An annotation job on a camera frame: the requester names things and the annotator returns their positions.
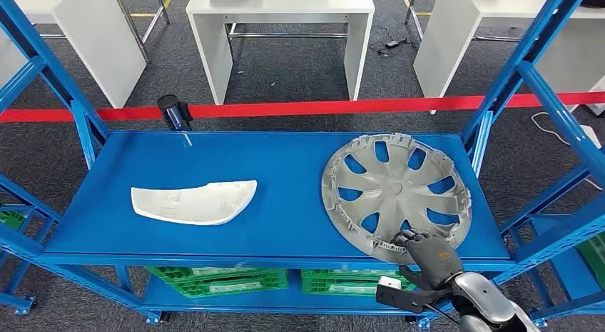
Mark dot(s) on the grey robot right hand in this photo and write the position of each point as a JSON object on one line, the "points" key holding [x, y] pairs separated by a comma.
{"points": [[435, 261]]}

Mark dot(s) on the grey plastic hubcap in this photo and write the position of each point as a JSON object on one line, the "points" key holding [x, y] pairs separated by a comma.
{"points": [[392, 188]]}

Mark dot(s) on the white mirror cover part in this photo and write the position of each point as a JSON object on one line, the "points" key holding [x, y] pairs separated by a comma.
{"points": [[198, 204]]}

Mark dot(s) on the white power strip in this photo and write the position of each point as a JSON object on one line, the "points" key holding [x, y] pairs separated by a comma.
{"points": [[591, 137]]}

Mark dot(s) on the red barrier belt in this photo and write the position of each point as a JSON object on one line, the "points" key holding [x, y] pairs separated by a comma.
{"points": [[307, 107]]}

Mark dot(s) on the black stanchion belt head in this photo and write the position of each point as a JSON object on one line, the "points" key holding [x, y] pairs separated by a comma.
{"points": [[172, 113]]}

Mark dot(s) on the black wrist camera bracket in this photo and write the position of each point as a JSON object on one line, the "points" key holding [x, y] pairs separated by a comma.
{"points": [[406, 299]]}

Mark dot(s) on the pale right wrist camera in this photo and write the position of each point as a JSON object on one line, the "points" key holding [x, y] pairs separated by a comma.
{"points": [[389, 282]]}

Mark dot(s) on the chrome steel table frame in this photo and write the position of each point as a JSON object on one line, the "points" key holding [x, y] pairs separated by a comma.
{"points": [[411, 3], [134, 32]]}

